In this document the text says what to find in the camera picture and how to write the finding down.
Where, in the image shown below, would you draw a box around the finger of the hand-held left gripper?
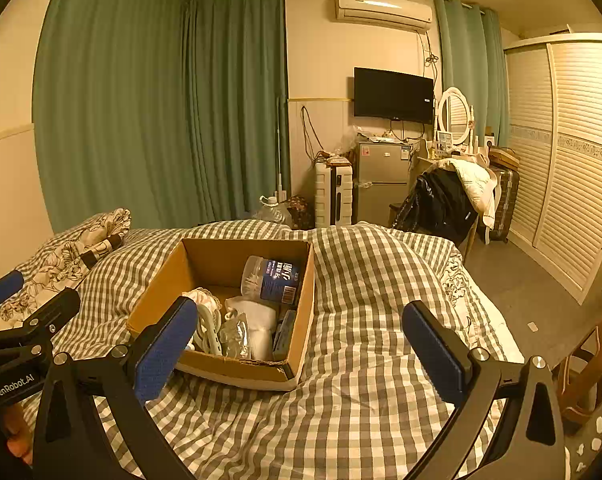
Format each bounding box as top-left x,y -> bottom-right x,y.
0,270 -> 25,311
0,287 -> 82,347

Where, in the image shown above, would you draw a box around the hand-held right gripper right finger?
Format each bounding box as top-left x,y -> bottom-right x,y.
402,301 -> 568,480

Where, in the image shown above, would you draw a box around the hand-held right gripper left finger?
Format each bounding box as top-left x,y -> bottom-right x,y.
31,296 -> 200,480

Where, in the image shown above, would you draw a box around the white lace sock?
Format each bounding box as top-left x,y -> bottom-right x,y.
181,287 -> 222,312

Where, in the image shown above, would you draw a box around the clear plastic packet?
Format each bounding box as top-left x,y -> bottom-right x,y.
218,312 -> 254,360

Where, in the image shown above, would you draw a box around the brown cardboard box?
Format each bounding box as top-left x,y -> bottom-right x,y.
126,237 -> 316,392

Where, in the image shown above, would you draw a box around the white cloth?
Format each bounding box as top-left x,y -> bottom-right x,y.
225,296 -> 278,361

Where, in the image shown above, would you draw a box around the clear bottle with blue label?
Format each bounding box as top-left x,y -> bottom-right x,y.
241,255 -> 303,306

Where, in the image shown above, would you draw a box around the person's left hand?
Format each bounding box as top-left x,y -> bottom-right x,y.
4,402 -> 36,465

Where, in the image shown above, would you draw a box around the floral print quilt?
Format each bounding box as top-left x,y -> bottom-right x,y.
0,208 -> 132,332

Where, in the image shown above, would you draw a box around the black jacket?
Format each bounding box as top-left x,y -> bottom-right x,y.
391,166 -> 479,246

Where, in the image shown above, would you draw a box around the brown suitcase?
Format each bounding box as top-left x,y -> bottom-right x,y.
486,166 -> 520,243

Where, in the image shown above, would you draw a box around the silver small fridge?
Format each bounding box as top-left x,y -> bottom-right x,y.
356,141 -> 411,226

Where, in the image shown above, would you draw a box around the clear water jug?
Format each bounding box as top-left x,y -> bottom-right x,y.
253,195 -> 294,226

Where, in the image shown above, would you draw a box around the white padded jacket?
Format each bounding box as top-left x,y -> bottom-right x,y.
451,157 -> 498,228

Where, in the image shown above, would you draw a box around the white ribbed suitcase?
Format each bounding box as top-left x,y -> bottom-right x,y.
315,160 -> 354,228

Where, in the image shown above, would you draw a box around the brown patterned bag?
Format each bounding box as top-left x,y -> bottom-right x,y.
286,195 -> 315,231

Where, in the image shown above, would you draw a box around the white dressing table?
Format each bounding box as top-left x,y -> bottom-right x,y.
417,142 -> 492,166

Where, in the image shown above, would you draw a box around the wicker tray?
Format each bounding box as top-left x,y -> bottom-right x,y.
488,146 -> 522,169

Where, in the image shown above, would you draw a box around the wide green curtain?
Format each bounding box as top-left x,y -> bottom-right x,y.
34,0 -> 194,233

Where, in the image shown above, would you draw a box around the crumpled plastic bag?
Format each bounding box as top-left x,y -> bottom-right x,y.
338,127 -> 369,153

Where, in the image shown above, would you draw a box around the white mop pole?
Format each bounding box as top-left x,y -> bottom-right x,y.
276,97 -> 287,201

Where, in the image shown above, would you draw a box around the white louvred wardrobe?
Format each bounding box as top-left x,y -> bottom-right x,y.
503,32 -> 602,306

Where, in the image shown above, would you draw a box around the white oval mirror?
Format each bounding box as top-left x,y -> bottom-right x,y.
437,86 -> 474,148

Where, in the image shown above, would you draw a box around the narrow green curtain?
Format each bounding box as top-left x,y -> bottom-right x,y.
433,0 -> 512,148

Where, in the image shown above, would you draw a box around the white air conditioner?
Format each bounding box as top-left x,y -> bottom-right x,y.
335,0 -> 434,34

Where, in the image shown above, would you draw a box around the hanging wall cables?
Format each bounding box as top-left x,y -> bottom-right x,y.
301,105 -> 323,161

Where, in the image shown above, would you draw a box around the black wall television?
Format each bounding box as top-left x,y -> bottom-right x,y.
353,66 -> 436,124

